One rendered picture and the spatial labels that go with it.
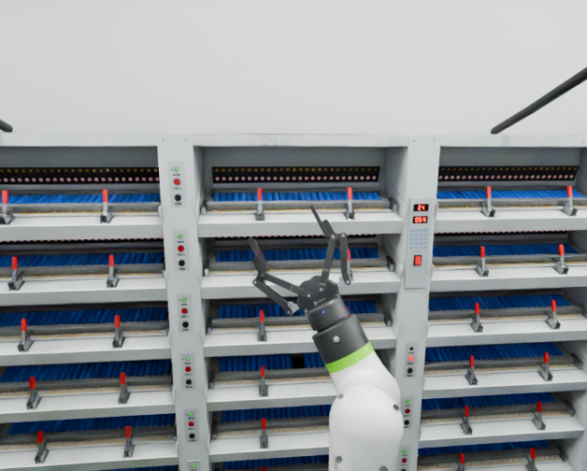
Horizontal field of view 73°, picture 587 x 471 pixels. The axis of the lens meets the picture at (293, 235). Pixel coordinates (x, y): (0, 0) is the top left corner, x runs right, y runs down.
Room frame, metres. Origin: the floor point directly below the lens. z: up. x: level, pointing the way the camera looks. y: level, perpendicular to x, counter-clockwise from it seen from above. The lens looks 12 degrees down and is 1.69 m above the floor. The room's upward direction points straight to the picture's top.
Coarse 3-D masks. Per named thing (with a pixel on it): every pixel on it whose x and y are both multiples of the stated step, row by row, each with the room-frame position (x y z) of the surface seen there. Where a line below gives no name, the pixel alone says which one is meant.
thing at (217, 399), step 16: (384, 352) 1.27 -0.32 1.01; (208, 368) 1.20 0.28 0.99; (208, 384) 1.18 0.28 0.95; (224, 384) 1.18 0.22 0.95; (288, 384) 1.18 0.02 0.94; (304, 384) 1.19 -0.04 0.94; (320, 384) 1.19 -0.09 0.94; (208, 400) 1.12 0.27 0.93; (224, 400) 1.12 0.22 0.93; (240, 400) 1.12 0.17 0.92; (256, 400) 1.13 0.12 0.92; (272, 400) 1.14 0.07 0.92; (288, 400) 1.14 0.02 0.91; (304, 400) 1.15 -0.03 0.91; (320, 400) 1.15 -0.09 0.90
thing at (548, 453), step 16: (432, 448) 1.30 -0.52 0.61; (448, 448) 1.30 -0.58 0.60; (464, 448) 1.30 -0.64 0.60; (480, 448) 1.30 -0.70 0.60; (496, 448) 1.30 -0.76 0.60; (512, 448) 1.31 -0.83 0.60; (528, 448) 1.31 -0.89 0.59; (544, 448) 1.31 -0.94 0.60; (560, 448) 1.30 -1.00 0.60; (432, 464) 1.25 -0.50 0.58; (448, 464) 1.26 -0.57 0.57; (464, 464) 1.26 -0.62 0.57; (480, 464) 1.26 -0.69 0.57; (496, 464) 1.26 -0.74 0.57; (512, 464) 1.26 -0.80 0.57; (528, 464) 1.25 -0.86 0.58; (544, 464) 1.27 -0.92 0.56; (560, 464) 1.27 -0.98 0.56; (576, 464) 1.24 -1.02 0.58
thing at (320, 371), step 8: (304, 368) 1.22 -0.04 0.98; (312, 368) 1.22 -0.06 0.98; (320, 368) 1.22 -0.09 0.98; (216, 376) 1.18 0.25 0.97; (224, 376) 1.18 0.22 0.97; (232, 376) 1.18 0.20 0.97; (240, 376) 1.19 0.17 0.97; (248, 376) 1.19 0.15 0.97; (256, 376) 1.19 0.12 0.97; (272, 376) 1.20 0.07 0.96; (280, 376) 1.20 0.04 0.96; (288, 376) 1.21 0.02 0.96; (296, 376) 1.20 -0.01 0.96; (304, 376) 1.21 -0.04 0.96; (312, 376) 1.21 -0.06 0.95
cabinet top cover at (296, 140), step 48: (0, 144) 1.07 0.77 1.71; (48, 144) 1.08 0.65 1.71; (96, 144) 1.09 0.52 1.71; (144, 144) 1.10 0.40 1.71; (240, 144) 1.13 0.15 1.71; (288, 144) 1.14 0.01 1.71; (336, 144) 1.15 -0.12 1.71; (384, 144) 1.16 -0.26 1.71; (480, 144) 1.19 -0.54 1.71; (528, 144) 1.20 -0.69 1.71; (576, 144) 1.22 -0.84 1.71
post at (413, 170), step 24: (408, 144) 1.17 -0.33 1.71; (432, 144) 1.17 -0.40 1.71; (408, 168) 1.17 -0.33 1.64; (432, 168) 1.18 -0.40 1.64; (384, 192) 1.36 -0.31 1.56; (408, 192) 1.17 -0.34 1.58; (432, 192) 1.18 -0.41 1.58; (432, 216) 1.18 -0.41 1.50; (432, 240) 1.18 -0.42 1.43; (408, 312) 1.17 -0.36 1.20; (408, 336) 1.17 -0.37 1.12; (408, 384) 1.17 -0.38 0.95; (408, 432) 1.17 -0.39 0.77
